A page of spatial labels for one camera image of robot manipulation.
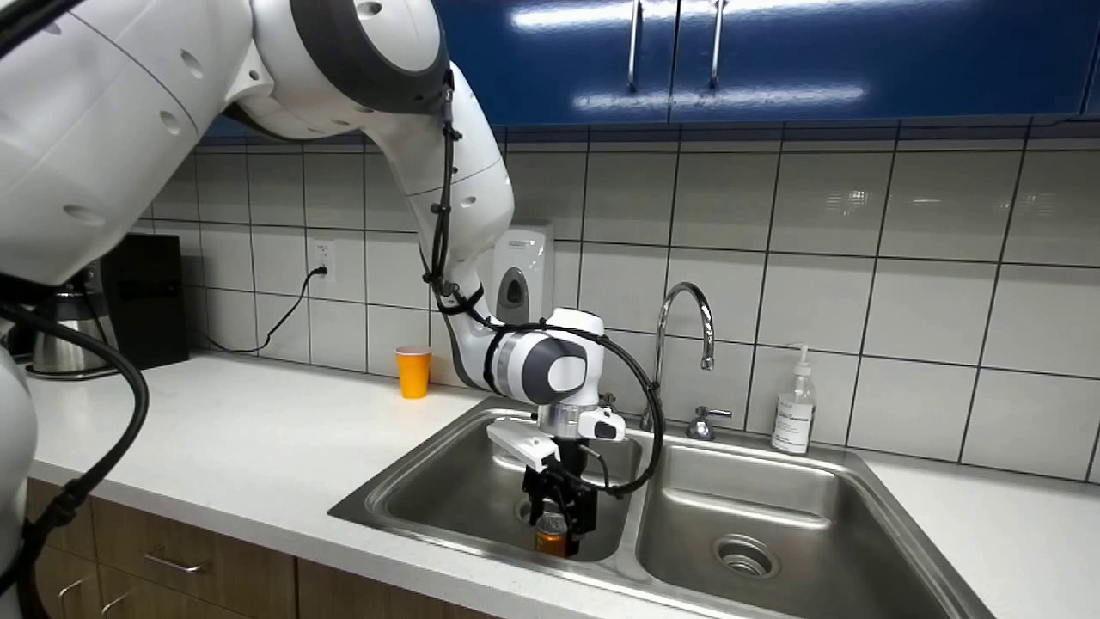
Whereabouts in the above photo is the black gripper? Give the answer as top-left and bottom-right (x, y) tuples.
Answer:
(518, 438), (603, 560)

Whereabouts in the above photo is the orange soda can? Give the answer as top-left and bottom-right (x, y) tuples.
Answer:
(534, 512), (575, 560)

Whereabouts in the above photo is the stainless steel double sink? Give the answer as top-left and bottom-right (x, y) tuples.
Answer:
(327, 396), (998, 619)

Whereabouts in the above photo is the orange plastic cup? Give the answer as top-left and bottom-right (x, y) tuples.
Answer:
(394, 347), (435, 403)

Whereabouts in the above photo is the clear soap bottle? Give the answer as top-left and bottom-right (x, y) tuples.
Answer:
(771, 344), (823, 456)

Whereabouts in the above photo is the chrome gooseneck faucet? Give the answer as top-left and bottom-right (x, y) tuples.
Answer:
(635, 279), (722, 438)

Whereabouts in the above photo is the wooden base cabinet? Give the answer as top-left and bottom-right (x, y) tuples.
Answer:
(20, 479), (494, 619)

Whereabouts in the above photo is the black coffee maker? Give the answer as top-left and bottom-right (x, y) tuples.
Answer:
(0, 229), (193, 373)

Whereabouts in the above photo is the glass coffee carafe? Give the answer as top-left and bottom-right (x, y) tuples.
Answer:
(28, 286), (116, 381)

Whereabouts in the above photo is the chrome faucet handle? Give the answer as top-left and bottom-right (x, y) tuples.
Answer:
(684, 403), (737, 442)

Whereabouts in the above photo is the white wall soap dispenser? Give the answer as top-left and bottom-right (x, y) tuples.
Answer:
(498, 223), (557, 331)

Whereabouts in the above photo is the black power cord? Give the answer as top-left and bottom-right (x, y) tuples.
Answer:
(193, 265), (333, 357)

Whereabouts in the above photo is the white wall outlet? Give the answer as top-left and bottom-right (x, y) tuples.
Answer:
(305, 232), (338, 289)

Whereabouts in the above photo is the thick black base cable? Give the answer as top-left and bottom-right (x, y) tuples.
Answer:
(0, 299), (156, 619)

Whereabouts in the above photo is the silver cabinet door handle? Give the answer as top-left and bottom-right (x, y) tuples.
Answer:
(709, 0), (731, 95)
(622, 0), (646, 95)

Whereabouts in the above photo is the blue upper wall cabinet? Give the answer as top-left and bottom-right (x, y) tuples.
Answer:
(203, 0), (1100, 147)

